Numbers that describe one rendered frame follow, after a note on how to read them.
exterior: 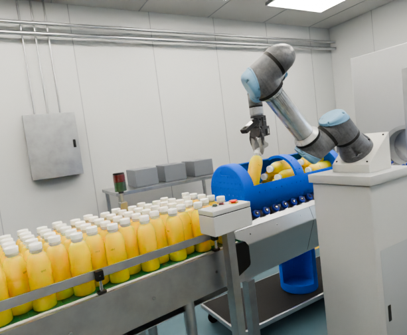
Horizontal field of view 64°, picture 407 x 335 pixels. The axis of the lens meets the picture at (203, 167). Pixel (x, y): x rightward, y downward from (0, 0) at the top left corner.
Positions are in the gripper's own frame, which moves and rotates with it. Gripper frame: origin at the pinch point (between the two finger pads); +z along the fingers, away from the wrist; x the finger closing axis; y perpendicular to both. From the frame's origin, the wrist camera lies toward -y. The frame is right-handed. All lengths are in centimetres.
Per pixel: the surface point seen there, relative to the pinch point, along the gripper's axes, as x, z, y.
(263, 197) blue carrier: -8.2, 22.5, -8.1
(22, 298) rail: -15, 29, -122
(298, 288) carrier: 29, 109, 56
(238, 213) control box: -28, 20, -44
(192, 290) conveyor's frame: -17, 49, -64
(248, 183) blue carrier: -8.1, 13.8, -17.3
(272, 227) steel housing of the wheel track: -7.9, 40.1, -3.4
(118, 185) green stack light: 39, 8, -66
